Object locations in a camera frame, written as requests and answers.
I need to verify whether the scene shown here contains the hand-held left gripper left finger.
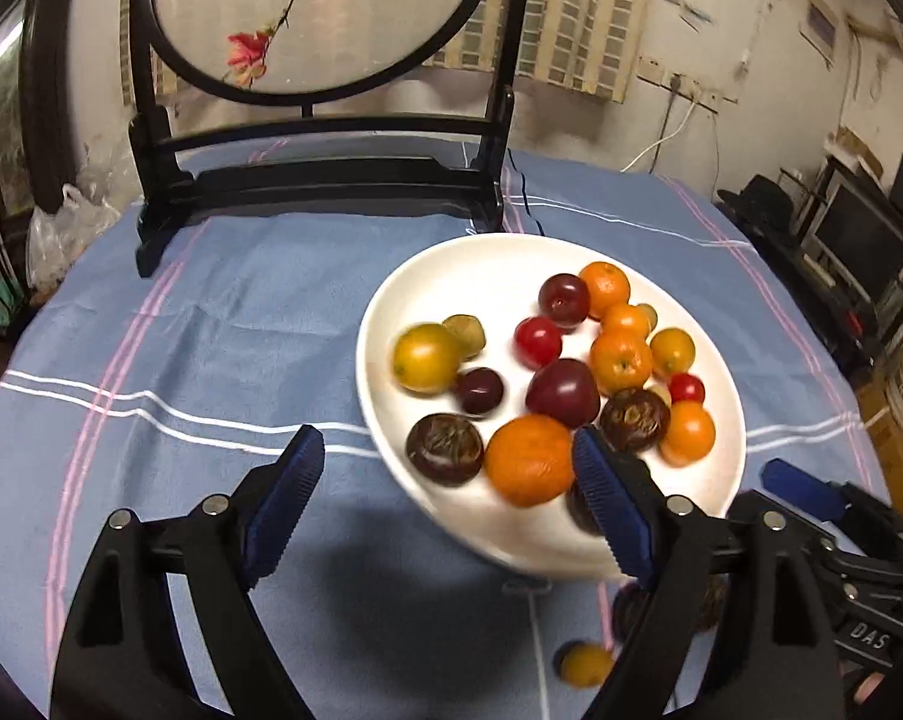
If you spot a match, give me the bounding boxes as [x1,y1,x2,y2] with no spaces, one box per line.
[50,424,326,720]

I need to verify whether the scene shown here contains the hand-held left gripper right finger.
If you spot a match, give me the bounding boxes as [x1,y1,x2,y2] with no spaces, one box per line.
[571,426,846,720]

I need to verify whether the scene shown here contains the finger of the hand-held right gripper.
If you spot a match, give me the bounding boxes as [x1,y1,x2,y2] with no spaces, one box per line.
[762,459,903,563]
[727,490,903,586]

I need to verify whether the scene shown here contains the dark wrinkled passion fruit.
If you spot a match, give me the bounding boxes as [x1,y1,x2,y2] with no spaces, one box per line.
[599,388,672,455]
[406,412,487,486]
[691,574,730,635]

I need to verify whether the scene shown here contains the large orange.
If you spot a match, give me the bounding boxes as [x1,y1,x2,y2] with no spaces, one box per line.
[483,414,578,509]

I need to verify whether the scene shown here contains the mandarin orange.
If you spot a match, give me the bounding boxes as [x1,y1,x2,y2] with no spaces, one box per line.
[599,304,653,338]
[659,400,717,467]
[577,261,632,320]
[589,331,655,397]

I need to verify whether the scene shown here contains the large dark red plum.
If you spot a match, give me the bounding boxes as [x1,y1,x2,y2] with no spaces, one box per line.
[524,358,602,428]

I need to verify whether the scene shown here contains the small yellow-orange citrus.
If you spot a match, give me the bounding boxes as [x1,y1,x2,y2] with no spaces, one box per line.
[558,641,616,689]
[650,328,697,376]

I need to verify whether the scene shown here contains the small dark plum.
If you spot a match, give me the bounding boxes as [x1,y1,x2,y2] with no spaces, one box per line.
[453,367,506,417]

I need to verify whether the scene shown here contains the yellow orange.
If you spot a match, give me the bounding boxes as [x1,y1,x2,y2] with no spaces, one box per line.
[391,322,463,395]

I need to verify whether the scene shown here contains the small green-brown fruit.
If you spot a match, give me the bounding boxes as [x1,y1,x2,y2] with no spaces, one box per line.
[442,313,487,359]

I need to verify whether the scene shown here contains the white plate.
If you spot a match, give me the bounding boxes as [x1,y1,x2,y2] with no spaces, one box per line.
[355,232,746,582]

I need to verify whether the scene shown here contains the large cardboard box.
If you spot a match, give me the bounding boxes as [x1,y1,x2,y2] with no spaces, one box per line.
[856,382,903,518]

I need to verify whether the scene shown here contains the dark round fruit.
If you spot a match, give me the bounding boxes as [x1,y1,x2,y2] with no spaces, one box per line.
[611,581,651,646]

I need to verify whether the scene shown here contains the blue striped tablecloth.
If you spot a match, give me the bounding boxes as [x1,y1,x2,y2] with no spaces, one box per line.
[0,136,895,720]

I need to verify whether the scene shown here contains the black shelf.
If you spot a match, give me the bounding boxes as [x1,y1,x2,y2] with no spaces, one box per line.
[758,157,903,376]

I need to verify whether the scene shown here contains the computer monitor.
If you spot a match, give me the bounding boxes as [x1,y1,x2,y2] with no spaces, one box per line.
[807,180,903,301]

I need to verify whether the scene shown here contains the black hat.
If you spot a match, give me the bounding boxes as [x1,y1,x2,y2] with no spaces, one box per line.
[717,174,797,230]

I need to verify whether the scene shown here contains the round embroidered screen black stand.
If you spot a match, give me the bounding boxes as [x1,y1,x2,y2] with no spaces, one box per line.
[125,0,538,278]

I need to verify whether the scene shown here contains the small cardboard box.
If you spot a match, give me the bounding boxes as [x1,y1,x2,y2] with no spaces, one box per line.
[826,127,883,177]

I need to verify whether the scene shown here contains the clear plastic bag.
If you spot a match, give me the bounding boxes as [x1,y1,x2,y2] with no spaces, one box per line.
[27,184,122,293]

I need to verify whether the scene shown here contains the checked beige curtain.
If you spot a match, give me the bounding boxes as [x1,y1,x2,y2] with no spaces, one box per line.
[421,0,658,104]

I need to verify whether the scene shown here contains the white cable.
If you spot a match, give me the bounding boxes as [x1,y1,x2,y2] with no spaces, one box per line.
[620,101,700,173]

